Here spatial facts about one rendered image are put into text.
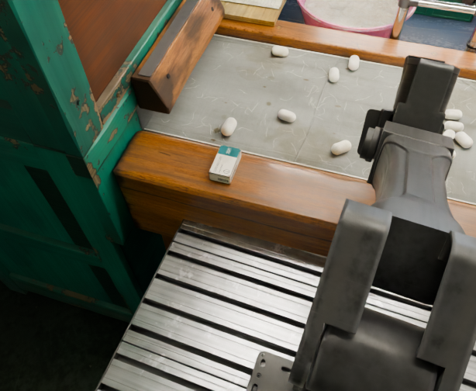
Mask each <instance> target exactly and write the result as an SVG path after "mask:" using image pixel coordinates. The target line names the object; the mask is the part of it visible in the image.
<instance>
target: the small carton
mask: <svg viewBox="0 0 476 391"><path fill-rule="evenodd" d="M240 159H241V149H239V148H235V147H229V146H226V145H222V144H221V146H220V148H219V150H218V153H217V155H216V157H215V160H214V161H213V163H212V166H211V168H210V170H209V179H210V180H213V181H218V182H223V183H226V184H230V183H231V181H232V179H233V176H234V174H235V172H236V169H237V166H238V164H239V162H240Z"/></svg>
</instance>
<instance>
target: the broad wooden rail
mask: <svg viewBox="0 0 476 391"><path fill-rule="evenodd" d="M218 150H219V147H215V146H212V145H208V144H201V143H198V142H194V141H190V140H185V139H181V138H177V137H171V136H168V135H163V134H160V133H154V132H150V131H146V130H142V131H137V132H136V133H135V134H134V136H133V138H132V140H131V141H130V142H129V145H128V146H127V148H126V149H125V151H124V153H123V154H122V157H121V158H120V159H119V161H118V163H117V165H116V166H115V168H114V169H113V173H114V175H115V177H116V181H117V182H118V185H119V188H120V190H121V193H122V196H123V198H124V200H125V202H126V205H127V208H128V210H129V213H130V216H131V217H132V220H133V223H134V225H135V228H138V229H141V230H146V231H150V232H153V233H156V234H161V235H164V236H167V237H172V238H174V235H175V234H176V232H177V230H178V228H179V226H180V224H181V221H182V220H183V219H185V220H190V221H193V222H196V223H202V224H205V225H208V226H211V227H217V228H220V229H223V230H228V231H232V232H234V233H238V234H243V235H247V236H249V237H255V238H258V239H261V240H266V241H270V242H273V243H276V244H281V245H284V246H287V247H292V248H295V249H299V250H303V251H307V252H311V253H314V254H319V255H322V256H326V257H327V255H328V253H329V249H330V246H331V243H332V241H333V236H334V234H335V231H336V227H337V224H338V222H339V218H340V214H341V212H342V209H343V205H344V203H345V201H346V199H350V200H353V201H356V202H361V203H363V204H366V205H369V206H371V205H372V204H374V203H375V202H376V194H375V190H374V188H373V187H372V184H369V183H367V181H365V180H360V179H357V178H351V177H347V176H343V175H338V174H333V173H330V172H327V171H320V170H316V169H313V168H307V167H303V166H300V165H296V164H289V163H286V162H283V161H276V160H272V159H269V158H265V157H259V156H256V155H252V154H245V153H242V152H241V159H240V162H239V164H238V166H237V169H236V172H235V174H234V176H233V179H232V181H231V183H230V184H226V183H223V182H218V181H213V180H210V179H209V170H210V168H211V166H212V163H213V161H214V160H215V157H216V155H217V153H218ZM447 201H448V204H449V207H450V211H451V213H452V215H453V217H454V219H455V220H456V221H457V222H458V223H459V224H460V225H461V227H462V228H463V230H464V232H465V234H466V235H468V236H471V237H476V206H473V205H470V204H466V203H462V202H456V201H453V200H449V199H448V200H447Z"/></svg>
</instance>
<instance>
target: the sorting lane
mask: <svg viewBox="0 0 476 391"><path fill-rule="evenodd" d="M274 46H278V45H274V44H269V43H261V42H257V41H252V40H244V39H239V38H234V37H230V36H222V35H217V34H214V36H213V37H212V39H211V41H210V42H209V45H208V46H207V47H206V49H205V51H204V53H203V54H202V56H201V57H200V59H199V61H198V62H197V64H196V65H195V68H194V69H193V71H192V73H191V74H190V76H189V78H188V80H187V81H186V83H185V86H184V87H183V89H182V91H181V93H180V95H179V96H178V98H177V100H176V102H175V104H174V106H173V108H172V110H171V112H170V114H166V113H162V112H155V111H154V113H153V115H152V116H151V118H150V120H149V122H148V124H147V125H146V127H145V128H144V130H146V131H150V132H154V133H160V134H163V135H168V136H171V137H177V138H181V139H185V140H190V141H194V142H198V143H201V144H208V145H212V146H215V147H220V146H221V144H222V145H226V146H229V147H235V148H239V149H241V152H242V153H245V154H252V155H256V156H259V157H265V158H269V159H272V160H276V161H283V162H286V163H289V164H296V165H300V166H303V167H307V168H313V169H316V170H320V171H327V172H330V173H333V174H338V175H343V176H347V177H351V178H357V179H360V180H365V181H367V179H368V176H369V173H370V170H371V166H372V162H373V160H374V159H373V158H372V160H371V162H368V161H365V159H363V158H360V155H359V154H358V153H357V148H358V144H359V141H360V136H361V133H362V129H363V126H364V120H365V117H366V114H367V111H368V110H369V109H377V110H382V109H390V110H393V109H394V108H393V105H394V103H395V97H396V93H397V90H398V87H399V84H400V81H401V77H402V71H403V67H396V66H391V65H387V64H379V63H374V62H370V61H361V60H360V61H359V68H358V69H357V70H355V71H352V70H350V69H349V66H348V65H349V59H350V58H348V57H339V56H335V55H330V54H322V53H317V52H313V51H308V50H300V49H295V48H291V47H286V48H288V56H287V57H279V56H274V55H273V54H272V52H271V50H272V48H273V47H274ZM332 67H336V68H338V70H339V80H338V81H337V82H331V81H330V80H329V70H330V69H331V68H332ZM281 109H286V110H288V111H290V112H293V113H294V114H295V115H296V119H295V121H294V122H292V123H290V122H287V121H284V120H282V119H279V117H278V112H279V111H280V110H281ZM447 109H458V110H460V111H461V112H462V117H461V118H460V119H457V120H455V119H446V118H445V119H444V121H443V124H445V122H447V121H454V122H460V123H463V125H464V129H463V130H462V132H465V133H466V134H467V135H468V136H469V137H470V138H471V139H472V140H473V144H472V146H471V147H469V148H464V147H462V146H461V145H460V144H459V143H458V142H457V141H456V140H455V138H453V142H454V151H455V152H456V157H455V158H454V159H452V165H451V166H450V170H449V173H448V176H447V180H446V181H445V182H446V189H447V199H449V200H453V201H456V202H462V203H466V204H470V205H473V206H476V81H475V80H470V79H465V78H457V81H456V84H455V86H454V90H453V92H452V95H451V97H450V101H449V103H448V106H447ZM447 109H446V110H447ZM230 117H232V118H234V119H235V120H236V122H237V125H236V128H235V130H234V131H233V133H232V135H230V136H225V135H223V134H222V131H221V129H222V126H223V124H224V122H225V121H226V120H227V119H228V118H230ZM343 140H348V141H350V143H351V149H350V150H349V151H348V152H345V153H342V154H339V155H335V154H333V153H332V151H331V147H332V146H333V145H334V144H336V143H339V142H340V141H343Z"/></svg>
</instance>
